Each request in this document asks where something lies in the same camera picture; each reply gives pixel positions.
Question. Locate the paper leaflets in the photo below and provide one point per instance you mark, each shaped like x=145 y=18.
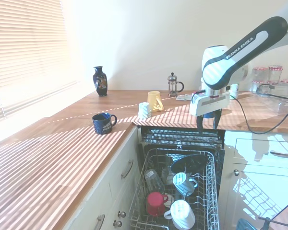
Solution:
x=182 y=97

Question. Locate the dark blue printed mug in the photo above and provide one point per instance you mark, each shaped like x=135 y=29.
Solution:
x=102 y=125

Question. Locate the clear container with clip lid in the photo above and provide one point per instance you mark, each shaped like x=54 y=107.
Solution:
x=283 y=105

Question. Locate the clear drinking glass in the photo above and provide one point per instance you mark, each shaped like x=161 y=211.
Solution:
x=153 y=179

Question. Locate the large white mug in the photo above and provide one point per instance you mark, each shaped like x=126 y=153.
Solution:
x=182 y=215

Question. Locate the beige slatted window blind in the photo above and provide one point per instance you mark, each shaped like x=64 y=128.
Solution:
x=26 y=48

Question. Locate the glass French press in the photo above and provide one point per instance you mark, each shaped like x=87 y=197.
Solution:
x=172 y=86

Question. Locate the grey cutlery tray rack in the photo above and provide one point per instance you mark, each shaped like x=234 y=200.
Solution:
x=182 y=136

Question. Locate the glass jar red lid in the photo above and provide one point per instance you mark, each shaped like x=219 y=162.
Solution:
x=275 y=73
x=256 y=86
x=260 y=75

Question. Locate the yellow mug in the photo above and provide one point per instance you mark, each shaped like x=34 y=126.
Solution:
x=153 y=100

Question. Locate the white spiral ribbed cup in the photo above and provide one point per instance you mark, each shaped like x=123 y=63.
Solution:
x=144 y=110

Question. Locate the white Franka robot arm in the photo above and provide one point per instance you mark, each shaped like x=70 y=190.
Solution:
x=242 y=48

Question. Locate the plain dark blue mug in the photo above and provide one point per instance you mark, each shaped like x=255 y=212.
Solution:
x=208 y=115

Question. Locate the dark blue decorated vase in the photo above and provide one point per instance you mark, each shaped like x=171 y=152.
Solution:
x=100 y=82

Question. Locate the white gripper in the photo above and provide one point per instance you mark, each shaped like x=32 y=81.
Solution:
x=208 y=104

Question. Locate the round silver cabinet knob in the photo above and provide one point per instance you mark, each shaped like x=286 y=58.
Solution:
x=122 y=214
x=236 y=172
x=117 y=223

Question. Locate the red mug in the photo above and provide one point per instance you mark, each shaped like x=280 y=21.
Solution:
x=154 y=203

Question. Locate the dishwasher rack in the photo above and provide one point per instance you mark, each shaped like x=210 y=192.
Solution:
x=220 y=153

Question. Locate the pale blue striped mug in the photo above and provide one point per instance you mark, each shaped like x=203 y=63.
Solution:
x=182 y=184

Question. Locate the dark plate in rack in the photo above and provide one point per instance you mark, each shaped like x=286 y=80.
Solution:
x=189 y=163

